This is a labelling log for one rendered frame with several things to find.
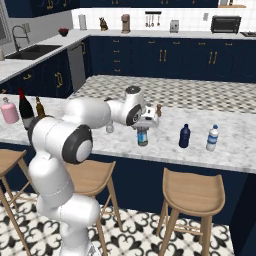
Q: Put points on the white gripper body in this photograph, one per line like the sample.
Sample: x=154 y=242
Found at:
x=149 y=122

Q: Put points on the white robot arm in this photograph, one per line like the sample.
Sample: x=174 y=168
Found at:
x=53 y=146

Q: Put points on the small brown bottle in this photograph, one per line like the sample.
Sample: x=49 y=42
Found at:
x=159 y=110

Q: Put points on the clear bottle with blue label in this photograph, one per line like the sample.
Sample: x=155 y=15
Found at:
x=142 y=137

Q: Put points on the dark blue bottle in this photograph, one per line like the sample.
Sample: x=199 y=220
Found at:
x=184 y=136

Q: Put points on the clear glass bottle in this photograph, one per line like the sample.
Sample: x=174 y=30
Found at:
x=110 y=128

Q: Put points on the navy kitchen island base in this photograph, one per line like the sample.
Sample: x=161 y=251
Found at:
x=146 y=186

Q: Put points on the white and blue water bottle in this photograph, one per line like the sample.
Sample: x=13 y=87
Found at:
x=212 y=138

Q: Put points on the navy lower cupboards with drawers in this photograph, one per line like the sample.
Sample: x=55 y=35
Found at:
x=186 y=60

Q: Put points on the wooden bar stool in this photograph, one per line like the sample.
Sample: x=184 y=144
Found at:
x=193 y=193
x=96 y=180
x=10 y=160

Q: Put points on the grey dishwasher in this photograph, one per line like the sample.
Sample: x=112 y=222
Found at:
x=76 y=66

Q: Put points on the silver toaster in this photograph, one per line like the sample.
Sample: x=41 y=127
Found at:
x=174 y=26

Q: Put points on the brown coffee machine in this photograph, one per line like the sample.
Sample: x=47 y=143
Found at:
x=125 y=24

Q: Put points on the brown dog figurine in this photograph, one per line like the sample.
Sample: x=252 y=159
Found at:
x=103 y=24

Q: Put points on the brown glass bottle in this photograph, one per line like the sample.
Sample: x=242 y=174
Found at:
x=40 y=108

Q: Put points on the navy cupboards under sink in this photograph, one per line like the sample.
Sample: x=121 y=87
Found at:
x=43 y=78

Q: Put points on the white canister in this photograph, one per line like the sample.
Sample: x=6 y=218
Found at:
x=82 y=22

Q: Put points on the black toaster oven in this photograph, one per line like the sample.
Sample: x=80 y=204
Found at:
x=225 y=24

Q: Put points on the dark red bowl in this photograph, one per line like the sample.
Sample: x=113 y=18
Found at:
x=63 y=32

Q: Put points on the dark wine bottle red cap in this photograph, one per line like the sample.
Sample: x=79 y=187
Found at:
x=25 y=109

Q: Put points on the navy upper cupboards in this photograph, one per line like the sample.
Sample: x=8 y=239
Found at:
x=100 y=4

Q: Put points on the black hob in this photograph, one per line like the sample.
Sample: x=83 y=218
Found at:
x=249 y=34

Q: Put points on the black sink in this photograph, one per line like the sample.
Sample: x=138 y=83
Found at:
x=33 y=51

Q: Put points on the pink bottle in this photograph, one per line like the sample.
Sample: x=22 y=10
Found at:
x=9 y=112

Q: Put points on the wooden shelf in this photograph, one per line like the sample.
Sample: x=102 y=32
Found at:
x=232 y=6

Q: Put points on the dark metal tap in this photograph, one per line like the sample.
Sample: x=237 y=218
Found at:
x=16 y=33

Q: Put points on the rail with hanging utensils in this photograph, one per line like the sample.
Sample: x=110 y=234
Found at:
x=153 y=16

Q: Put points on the wall socket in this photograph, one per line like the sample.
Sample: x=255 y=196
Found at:
x=26 y=27
x=205 y=16

